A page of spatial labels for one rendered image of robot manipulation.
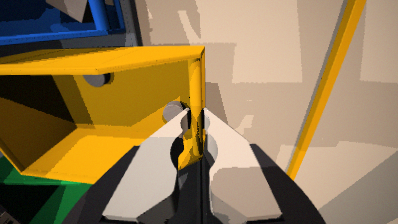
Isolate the grey bin rack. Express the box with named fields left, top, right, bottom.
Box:
left=0, top=0, right=143, bottom=224

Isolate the yellow bin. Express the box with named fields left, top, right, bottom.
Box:
left=0, top=46, right=206, bottom=184

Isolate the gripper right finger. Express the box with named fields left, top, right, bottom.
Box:
left=202, top=107, right=326, bottom=224

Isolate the green open bin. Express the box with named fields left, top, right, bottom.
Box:
left=0, top=155, right=93, bottom=224

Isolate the yellow bar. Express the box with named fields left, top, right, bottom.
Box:
left=287, top=0, right=366, bottom=181

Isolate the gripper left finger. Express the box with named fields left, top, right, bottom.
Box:
left=61, top=108, right=191, bottom=224

